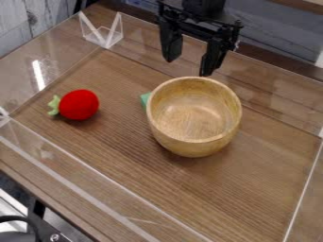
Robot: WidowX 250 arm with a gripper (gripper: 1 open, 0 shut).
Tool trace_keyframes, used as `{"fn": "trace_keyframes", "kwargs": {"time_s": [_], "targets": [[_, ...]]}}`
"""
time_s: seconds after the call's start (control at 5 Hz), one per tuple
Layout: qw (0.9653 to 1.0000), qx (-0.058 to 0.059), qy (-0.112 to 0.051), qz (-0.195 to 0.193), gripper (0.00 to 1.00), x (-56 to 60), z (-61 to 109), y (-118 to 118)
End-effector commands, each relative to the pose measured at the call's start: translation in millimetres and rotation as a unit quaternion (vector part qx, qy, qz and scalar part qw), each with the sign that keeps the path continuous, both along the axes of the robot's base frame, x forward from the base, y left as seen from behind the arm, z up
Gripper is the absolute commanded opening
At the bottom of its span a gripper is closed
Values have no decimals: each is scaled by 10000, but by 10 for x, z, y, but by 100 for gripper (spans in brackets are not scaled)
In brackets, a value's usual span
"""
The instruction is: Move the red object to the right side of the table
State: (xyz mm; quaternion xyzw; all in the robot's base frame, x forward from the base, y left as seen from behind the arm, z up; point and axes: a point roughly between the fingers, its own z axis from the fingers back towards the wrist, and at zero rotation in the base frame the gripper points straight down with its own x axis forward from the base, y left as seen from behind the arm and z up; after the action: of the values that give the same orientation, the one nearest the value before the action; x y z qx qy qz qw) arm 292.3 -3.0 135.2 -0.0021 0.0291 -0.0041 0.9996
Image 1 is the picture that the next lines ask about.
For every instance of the red plush strawberry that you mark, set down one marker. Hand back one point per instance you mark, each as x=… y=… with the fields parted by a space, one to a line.
x=78 y=105

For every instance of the clear acrylic corner bracket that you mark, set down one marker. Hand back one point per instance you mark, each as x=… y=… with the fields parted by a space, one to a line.
x=104 y=36

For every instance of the green block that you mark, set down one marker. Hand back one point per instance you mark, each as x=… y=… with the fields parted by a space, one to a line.
x=145 y=99

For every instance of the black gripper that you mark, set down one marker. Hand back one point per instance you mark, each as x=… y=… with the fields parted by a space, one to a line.
x=202 y=19

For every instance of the black table leg bracket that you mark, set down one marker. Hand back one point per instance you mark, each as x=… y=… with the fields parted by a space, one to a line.
x=49 y=233

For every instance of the wooden bowl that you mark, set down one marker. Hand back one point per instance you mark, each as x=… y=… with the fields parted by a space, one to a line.
x=196 y=114

